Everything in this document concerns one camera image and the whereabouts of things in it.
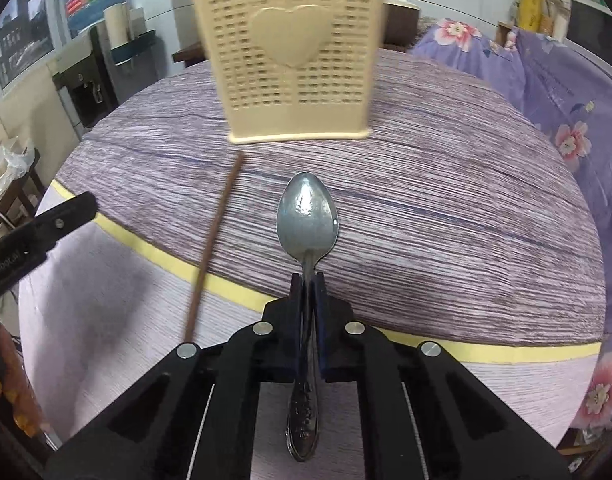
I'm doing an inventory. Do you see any metal spoon ornate handle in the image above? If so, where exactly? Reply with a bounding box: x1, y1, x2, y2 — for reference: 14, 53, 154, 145
277, 171, 340, 462

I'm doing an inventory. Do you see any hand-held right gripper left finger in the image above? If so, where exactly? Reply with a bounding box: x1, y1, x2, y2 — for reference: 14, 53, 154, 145
43, 272, 307, 480

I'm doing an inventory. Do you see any small wooden stool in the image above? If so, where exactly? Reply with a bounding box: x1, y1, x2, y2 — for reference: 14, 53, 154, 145
0, 145, 41, 231

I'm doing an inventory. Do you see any person's left hand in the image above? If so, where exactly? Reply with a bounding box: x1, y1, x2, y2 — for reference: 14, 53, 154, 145
0, 332, 44, 433

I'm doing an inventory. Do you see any white brown rice cooker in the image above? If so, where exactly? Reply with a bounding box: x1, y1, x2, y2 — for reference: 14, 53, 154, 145
383, 0, 421, 46

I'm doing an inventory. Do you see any water dispenser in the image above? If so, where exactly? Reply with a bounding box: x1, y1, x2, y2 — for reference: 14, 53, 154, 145
53, 27, 181, 128

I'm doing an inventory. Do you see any white microwave oven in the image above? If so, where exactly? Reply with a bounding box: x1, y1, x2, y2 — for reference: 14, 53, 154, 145
566, 0, 612, 68

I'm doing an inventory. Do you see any brown wooden chopstick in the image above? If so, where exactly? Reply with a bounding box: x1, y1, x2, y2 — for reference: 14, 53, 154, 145
183, 152, 245, 343

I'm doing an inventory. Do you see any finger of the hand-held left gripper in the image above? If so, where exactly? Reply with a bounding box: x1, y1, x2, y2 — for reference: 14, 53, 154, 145
0, 191, 97, 303

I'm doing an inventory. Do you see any purple floral blanket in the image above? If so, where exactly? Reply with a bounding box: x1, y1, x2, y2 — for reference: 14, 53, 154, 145
411, 16, 612, 456

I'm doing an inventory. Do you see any window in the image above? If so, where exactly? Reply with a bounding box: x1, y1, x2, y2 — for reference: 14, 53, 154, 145
0, 0, 69, 106

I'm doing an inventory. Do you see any cream perforated utensil holder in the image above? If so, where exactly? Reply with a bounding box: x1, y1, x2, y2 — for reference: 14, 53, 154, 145
186, 0, 393, 145

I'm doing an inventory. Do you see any stack of paper cups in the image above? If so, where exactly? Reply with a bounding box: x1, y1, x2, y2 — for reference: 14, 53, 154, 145
104, 2, 146, 48

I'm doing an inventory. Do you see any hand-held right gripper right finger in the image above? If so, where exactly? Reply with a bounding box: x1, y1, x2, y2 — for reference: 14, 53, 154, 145
311, 271, 572, 480

